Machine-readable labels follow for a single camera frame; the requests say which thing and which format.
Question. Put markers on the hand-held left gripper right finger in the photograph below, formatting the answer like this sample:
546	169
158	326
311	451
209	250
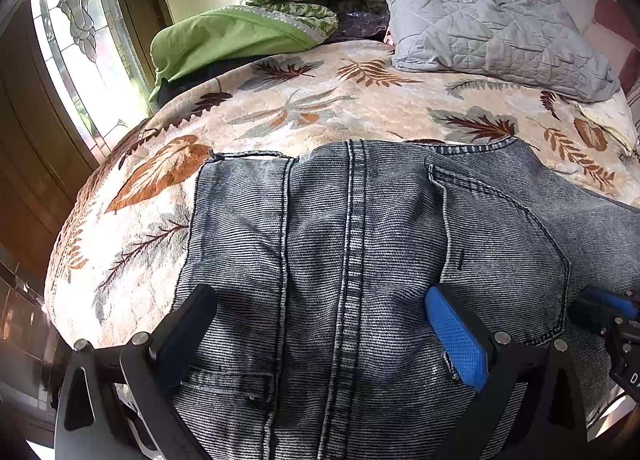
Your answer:
457	335

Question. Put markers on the stained glass window pane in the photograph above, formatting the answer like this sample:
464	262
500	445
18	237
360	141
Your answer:
75	40

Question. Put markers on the striped cushion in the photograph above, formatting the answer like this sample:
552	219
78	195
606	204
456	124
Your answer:
635	110

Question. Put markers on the grey-blue denim pants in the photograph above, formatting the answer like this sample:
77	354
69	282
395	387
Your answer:
350	240

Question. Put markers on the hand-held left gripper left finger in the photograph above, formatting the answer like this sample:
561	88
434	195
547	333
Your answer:
186	340

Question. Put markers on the leaf print blanket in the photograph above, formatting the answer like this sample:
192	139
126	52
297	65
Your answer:
350	95

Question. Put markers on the pink padded headboard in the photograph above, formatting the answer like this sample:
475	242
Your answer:
612	22

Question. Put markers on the grey quilted blanket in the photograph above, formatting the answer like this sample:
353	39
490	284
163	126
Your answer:
490	25

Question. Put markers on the white floral pillow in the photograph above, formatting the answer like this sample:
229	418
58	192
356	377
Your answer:
612	122

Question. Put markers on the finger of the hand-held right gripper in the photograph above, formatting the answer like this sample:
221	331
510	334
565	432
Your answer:
597	307

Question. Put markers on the dark purple cloth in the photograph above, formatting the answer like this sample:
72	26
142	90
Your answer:
357	22

